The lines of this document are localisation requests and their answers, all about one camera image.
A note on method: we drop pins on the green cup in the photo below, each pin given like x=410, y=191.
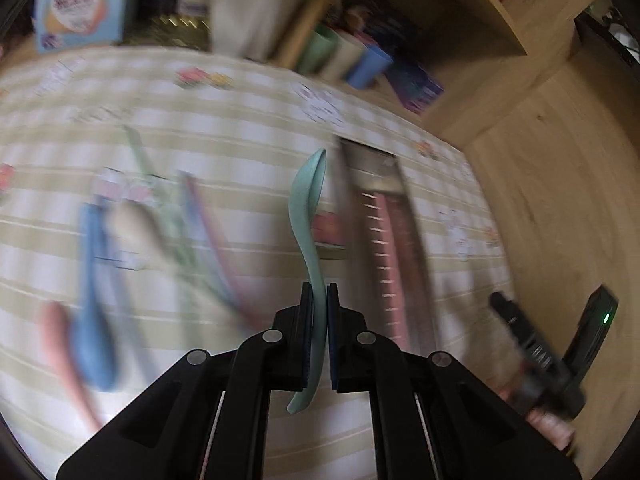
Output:
x=315, y=52

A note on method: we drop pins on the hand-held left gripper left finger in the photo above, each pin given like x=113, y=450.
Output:
x=305, y=340

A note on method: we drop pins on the pink spoon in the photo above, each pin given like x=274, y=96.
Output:
x=56, y=332

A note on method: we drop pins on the person's right hand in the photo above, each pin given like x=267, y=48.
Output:
x=550, y=427

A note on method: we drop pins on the metal utensil tray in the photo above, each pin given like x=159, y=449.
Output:
x=417, y=260

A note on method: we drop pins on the blue and white carton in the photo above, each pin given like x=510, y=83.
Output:
x=80, y=5

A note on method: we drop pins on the blue cup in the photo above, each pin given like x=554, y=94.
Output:
x=370, y=67

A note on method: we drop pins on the white plant pot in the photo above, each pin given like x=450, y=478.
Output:
x=250, y=15

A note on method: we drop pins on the wooden shelf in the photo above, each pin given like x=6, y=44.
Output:
x=475, y=5

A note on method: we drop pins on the dark printed box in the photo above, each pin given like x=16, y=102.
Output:
x=385, y=25

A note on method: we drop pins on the green spoon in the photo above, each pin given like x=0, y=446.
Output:
x=306, y=195

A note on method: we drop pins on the blue chopstick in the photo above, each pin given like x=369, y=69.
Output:
x=200, y=220

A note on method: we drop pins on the beige cup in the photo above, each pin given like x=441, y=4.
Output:
x=347, y=57

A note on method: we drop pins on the blue spoon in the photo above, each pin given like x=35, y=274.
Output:
x=93, y=350

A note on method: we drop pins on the checked bunny tablecloth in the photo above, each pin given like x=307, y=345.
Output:
x=225, y=125

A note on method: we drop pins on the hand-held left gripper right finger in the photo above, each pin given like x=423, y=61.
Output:
x=332, y=340

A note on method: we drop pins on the beige spoon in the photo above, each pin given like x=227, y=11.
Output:
x=134, y=230

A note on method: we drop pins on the purple box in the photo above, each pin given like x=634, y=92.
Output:
x=415, y=85

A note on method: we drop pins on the green chopstick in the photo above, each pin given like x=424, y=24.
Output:
x=150, y=175

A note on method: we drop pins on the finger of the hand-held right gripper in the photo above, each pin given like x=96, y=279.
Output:
x=522, y=327

